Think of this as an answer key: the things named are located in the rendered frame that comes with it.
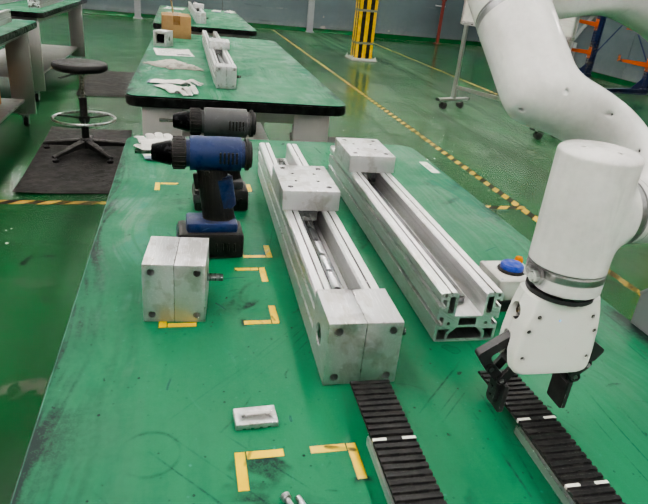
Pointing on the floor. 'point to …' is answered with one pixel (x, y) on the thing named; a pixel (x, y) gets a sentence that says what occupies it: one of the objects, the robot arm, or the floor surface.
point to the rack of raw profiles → (617, 60)
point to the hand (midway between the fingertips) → (527, 395)
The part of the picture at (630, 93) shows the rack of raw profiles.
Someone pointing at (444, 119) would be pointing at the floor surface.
